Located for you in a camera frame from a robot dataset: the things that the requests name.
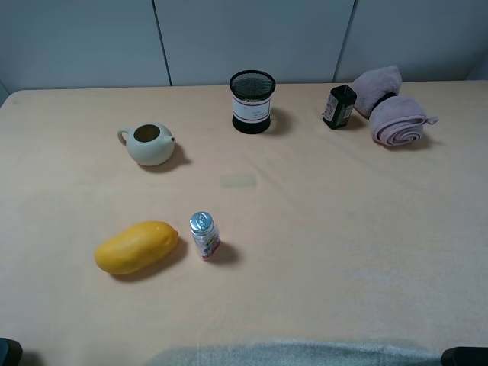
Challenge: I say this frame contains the black mesh pen holder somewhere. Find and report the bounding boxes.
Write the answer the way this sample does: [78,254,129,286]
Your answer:
[229,70,276,134]

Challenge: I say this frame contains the black object bottom right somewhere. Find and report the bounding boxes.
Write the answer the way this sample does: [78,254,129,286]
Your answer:
[441,346,488,366]

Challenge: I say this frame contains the black object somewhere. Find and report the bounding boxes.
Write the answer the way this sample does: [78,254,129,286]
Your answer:
[0,338,23,366]
[441,346,488,366]

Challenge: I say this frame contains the black object bottom left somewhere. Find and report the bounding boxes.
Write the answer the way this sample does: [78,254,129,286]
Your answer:
[0,338,23,366]

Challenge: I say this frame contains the small silver-capped bottle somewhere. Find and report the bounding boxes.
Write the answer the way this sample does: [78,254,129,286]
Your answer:
[189,211,220,260]

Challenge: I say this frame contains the pale green ceramic teapot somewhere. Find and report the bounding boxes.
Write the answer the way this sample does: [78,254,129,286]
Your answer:
[117,123,176,167]

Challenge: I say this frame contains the yellow mango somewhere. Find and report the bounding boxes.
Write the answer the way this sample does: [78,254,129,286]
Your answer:
[94,221,178,275]

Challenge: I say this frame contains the black rectangular box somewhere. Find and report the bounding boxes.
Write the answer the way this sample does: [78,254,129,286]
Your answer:
[322,85,357,130]

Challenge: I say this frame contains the rolled pink towel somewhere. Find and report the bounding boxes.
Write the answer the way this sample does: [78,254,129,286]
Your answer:
[352,66,438,147]

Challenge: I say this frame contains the grey cloth at bottom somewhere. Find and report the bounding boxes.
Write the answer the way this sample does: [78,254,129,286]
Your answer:
[145,339,441,365]

